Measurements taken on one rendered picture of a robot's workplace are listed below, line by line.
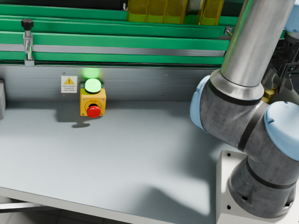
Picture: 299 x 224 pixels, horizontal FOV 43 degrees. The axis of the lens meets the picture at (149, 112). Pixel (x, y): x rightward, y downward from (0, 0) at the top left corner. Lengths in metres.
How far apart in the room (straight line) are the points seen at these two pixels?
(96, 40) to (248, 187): 0.55
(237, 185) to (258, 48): 0.32
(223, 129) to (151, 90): 0.42
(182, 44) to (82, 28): 0.29
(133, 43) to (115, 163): 0.34
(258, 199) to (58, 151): 0.50
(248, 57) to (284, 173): 0.25
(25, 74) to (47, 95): 0.09
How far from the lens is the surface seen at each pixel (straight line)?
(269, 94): 1.27
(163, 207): 0.91
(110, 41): 1.07
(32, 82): 1.11
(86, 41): 1.06
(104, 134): 1.05
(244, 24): 0.73
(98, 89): 1.07
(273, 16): 0.72
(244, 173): 0.87
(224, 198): 0.90
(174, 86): 1.17
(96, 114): 1.06
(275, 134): 0.75
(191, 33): 1.20
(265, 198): 0.86
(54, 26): 1.13
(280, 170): 0.80
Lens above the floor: 1.46
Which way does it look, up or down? 38 degrees down
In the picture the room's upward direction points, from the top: 10 degrees clockwise
